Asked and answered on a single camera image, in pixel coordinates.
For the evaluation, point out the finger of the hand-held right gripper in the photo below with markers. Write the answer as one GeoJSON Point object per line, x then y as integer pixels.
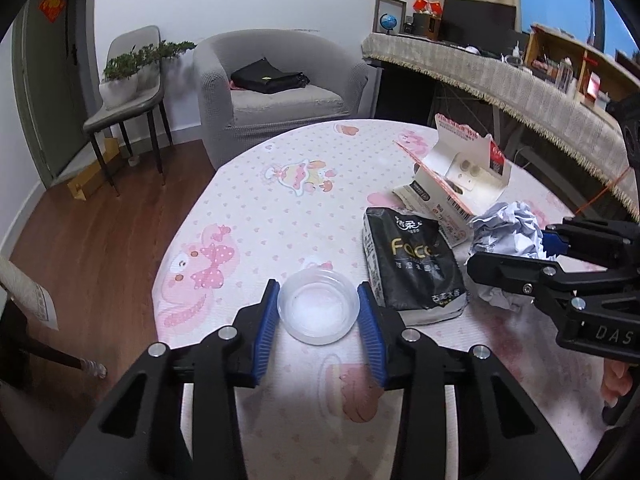
{"type": "Point", "coordinates": [500, 270]}
{"type": "Point", "coordinates": [552, 244]}

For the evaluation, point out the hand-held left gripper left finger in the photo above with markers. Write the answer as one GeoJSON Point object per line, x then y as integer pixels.
{"type": "Point", "coordinates": [267, 330]}

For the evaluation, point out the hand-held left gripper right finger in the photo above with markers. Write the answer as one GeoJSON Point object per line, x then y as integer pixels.
{"type": "Point", "coordinates": [372, 340]}

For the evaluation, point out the paper ball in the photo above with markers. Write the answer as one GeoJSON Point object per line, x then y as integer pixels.
{"type": "Point", "coordinates": [505, 235]}

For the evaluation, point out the clear plastic bowl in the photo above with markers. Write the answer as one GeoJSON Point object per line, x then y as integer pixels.
{"type": "Point", "coordinates": [318, 310]}

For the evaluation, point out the person's right hand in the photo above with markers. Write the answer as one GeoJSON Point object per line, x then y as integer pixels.
{"type": "Point", "coordinates": [615, 385]}

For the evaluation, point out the black tissue packet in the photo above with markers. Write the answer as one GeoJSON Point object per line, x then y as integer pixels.
{"type": "Point", "coordinates": [415, 270]}

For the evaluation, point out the pink printed tablecloth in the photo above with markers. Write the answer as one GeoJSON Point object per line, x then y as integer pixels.
{"type": "Point", "coordinates": [250, 235]}

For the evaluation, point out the opened white cardboard box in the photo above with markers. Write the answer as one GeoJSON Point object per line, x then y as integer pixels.
{"type": "Point", "coordinates": [465, 170]}

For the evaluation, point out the beige fringed desk cloth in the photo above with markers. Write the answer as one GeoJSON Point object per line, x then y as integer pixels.
{"type": "Point", "coordinates": [500, 80]}

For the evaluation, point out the wooden desk shelf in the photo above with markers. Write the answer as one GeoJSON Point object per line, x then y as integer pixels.
{"type": "Point", "coordinates": [550, 40]}

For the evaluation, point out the dark furniture leg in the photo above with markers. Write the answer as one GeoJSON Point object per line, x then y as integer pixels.
{"type": "Point", "coordinates": [60, 357]}

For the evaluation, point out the grey armchair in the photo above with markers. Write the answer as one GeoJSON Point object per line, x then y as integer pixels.
{"type": "Point", "coordinates": [280, 105]}

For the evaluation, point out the black monitor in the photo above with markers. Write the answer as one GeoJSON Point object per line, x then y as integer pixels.
{"type": "Point", "coordinates": [477, 22]}

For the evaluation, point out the beige patterned cloth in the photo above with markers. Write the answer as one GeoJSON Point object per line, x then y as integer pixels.
{"type": "Point", "coordinates": [30, 295]}

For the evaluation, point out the pink cloth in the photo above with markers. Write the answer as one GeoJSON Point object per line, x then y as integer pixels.
{"type": "Point", "coordinates": [237, 87]}

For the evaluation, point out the black bag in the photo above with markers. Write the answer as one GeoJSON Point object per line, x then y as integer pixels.
{"type": "Point", "coordinates": [265, 77]}

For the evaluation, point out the dark brown box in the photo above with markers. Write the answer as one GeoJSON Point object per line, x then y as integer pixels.
{"type": "Point", "coordinates": [425, 25]}

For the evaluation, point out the grey chair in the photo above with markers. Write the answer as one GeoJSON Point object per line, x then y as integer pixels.
{"type": "Point", "coordinates": [117, 115]}

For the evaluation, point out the small red flags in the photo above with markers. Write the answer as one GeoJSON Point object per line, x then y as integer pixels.
{"type": "Point", "coordinates": [427, 6]}

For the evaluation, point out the small blue globe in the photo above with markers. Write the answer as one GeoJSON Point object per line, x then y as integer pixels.
{"type": "Point", "coordinates": [388, 22]}

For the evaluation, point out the potted green plant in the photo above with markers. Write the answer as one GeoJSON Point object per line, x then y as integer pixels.
{"type": "Point", "coordinates": [120, 87]}

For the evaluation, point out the grey-green door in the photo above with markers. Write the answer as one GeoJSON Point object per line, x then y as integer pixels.
{"type": "Point", "coordinates": [50, 85]}

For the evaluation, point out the red door decoration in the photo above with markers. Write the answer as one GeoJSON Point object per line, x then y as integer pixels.
{"type": "Point", "coordinates": [51, 5]}

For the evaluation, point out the picture frame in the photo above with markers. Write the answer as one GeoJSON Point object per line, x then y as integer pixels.
{"type": "Point", "coordinates": [395, 5]}

